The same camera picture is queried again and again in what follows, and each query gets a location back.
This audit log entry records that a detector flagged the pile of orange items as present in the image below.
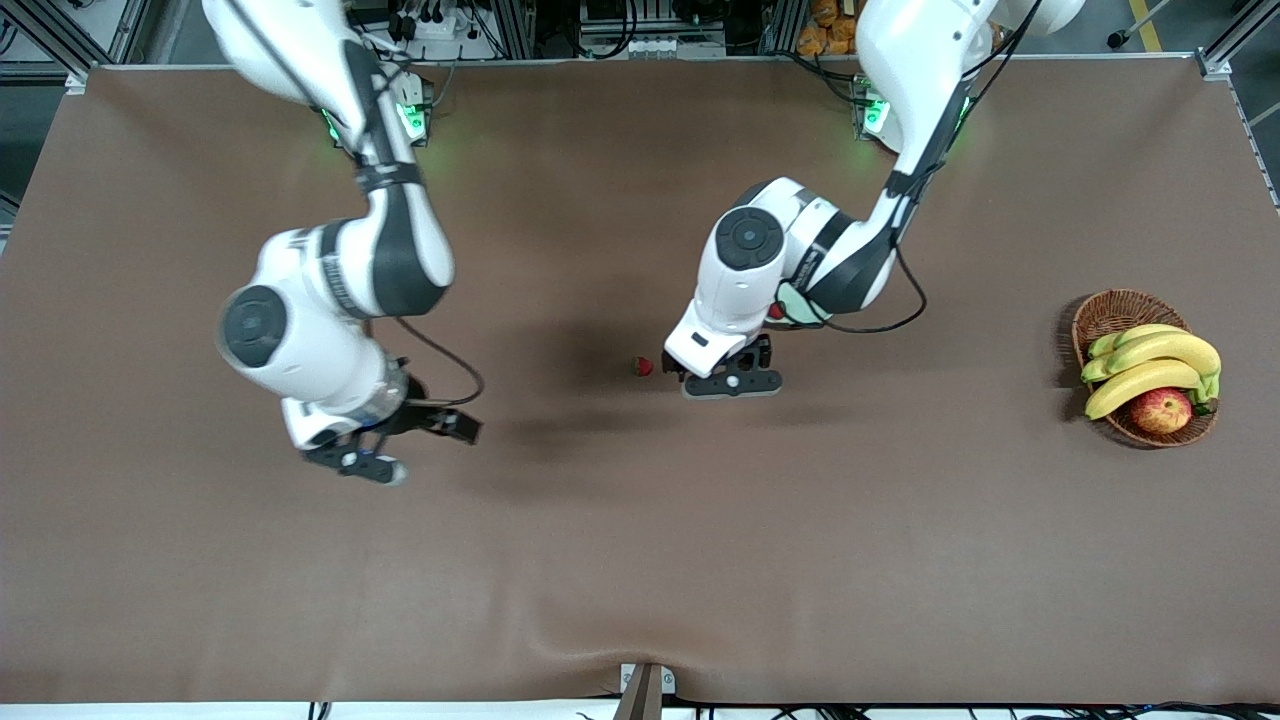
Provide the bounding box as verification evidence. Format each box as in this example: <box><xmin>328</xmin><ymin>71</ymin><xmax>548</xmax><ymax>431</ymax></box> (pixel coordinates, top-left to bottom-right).
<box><xmin>795</xmin><ymin>0</ymin><xmax>863</xmax><ymax>57</ymax></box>

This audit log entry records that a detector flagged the white terminal block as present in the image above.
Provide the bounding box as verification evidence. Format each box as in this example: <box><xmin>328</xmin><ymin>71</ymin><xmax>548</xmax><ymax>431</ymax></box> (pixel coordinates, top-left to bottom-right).
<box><xmin>578</xmin><ymin>30</ymin><xmax>728</xmax><ymax>59</ymax></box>

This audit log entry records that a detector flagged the metal bracket with post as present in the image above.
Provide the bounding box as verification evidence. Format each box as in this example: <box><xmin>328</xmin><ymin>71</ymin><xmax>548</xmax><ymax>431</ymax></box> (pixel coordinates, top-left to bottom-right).
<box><xmin>612</xmin><ymin>662</ymin><xmax>677</xmax><ymax>720</ymax></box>

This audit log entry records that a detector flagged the red yellow apple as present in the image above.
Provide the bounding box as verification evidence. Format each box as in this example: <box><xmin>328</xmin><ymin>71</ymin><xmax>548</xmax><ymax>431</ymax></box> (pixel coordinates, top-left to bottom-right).
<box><xmin>1130</xmin><ymin>388</ymin><xmax>1194</xmax><ymax>436</ymax></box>

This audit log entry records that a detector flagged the white power strip with plugs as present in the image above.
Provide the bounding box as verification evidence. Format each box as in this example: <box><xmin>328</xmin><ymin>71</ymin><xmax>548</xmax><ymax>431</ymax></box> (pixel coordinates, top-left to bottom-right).
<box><xmin>385</xmin><ymin>0</ymin><xmax>483</xmax><ymax>43</ymax></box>

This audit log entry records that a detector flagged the aluminium frame post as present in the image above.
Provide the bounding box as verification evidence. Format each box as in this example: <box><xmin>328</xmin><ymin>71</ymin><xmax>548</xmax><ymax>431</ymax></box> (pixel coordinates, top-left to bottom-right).
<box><xmin>757</xmin><ymin>0</ymin><xmax>811</xmax><ymax>56</ymax></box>
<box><xmin>487</xmin><ymin>0</ymin><xmax>541</xmax><ymax>59</ymax></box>

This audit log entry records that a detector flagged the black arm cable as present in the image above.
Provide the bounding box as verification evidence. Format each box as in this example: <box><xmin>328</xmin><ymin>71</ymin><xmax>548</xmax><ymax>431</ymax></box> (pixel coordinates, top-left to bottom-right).
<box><xmin>230</xmin><ymin>0</ymin><xmax>487</xmax><ymax>409</ymax></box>
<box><xmin>830</xmin><ymin>245</ymin><xmax>928</xmax><ymax>334</ymax></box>

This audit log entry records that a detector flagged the yellow banana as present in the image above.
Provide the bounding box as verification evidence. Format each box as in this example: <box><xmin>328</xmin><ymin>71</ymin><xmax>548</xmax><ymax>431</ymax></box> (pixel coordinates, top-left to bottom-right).
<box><xmin>1088</xmin><ymin>323</ymin><xmax>1189</xmax><ymax>359</ymax></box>
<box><xmin>1085</xmin><ymin>360</ymin><xmax>1206</xmax><ymax>421</ymax></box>
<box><xmin>1082</xmin><ymin>332</ymin><xmax>1223</xmax><ymax>384</ymax></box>

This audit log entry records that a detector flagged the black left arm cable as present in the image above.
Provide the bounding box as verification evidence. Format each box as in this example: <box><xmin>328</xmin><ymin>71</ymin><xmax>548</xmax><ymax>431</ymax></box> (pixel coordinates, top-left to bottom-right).
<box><xmin>830</xmin><ymin>245</ymin><xmax>928</xmax><ymax>334</ymax></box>

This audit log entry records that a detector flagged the brown wicker basket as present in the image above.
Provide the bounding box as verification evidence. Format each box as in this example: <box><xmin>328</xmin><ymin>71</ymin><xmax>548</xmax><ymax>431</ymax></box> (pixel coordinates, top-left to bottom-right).
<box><xmin>1071</xmin><ymin>290</ymin><xmax>1220</xmax><ymax>449</ymax></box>

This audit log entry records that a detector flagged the brown table cover mat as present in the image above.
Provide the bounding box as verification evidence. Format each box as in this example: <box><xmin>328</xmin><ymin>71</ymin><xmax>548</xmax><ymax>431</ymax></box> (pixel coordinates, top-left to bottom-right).
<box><xmin>0</xmin><ymin>57</ymin><xmax>1280</xmax><ymax>707</ymax></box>

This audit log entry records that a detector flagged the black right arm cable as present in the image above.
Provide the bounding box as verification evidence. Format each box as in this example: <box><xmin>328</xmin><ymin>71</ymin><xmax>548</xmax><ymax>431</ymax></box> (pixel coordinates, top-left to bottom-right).
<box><xmin>230</xmin><ymin>0</ymin><xmax>487</xmax><ymax>409</ymax></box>

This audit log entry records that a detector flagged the light green round plate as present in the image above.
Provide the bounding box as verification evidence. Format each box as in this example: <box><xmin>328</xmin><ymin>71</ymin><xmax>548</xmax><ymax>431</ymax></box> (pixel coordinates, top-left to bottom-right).
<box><xmin>775</xmin><ymin>283</ymin><xmax>833</xmax><ymax>328</ymax></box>

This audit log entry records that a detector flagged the aluminium frame rail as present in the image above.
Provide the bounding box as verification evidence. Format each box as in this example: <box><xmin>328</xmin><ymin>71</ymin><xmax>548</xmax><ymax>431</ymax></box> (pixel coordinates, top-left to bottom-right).
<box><xmin>1197</xmin><ymin>0</ymin><xmax>1280</xmax><ymax>209</ymax></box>
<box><xmin>0</xmin><ymin>0</ymin><xmax>151</xmax><ymax>91</ymax></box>

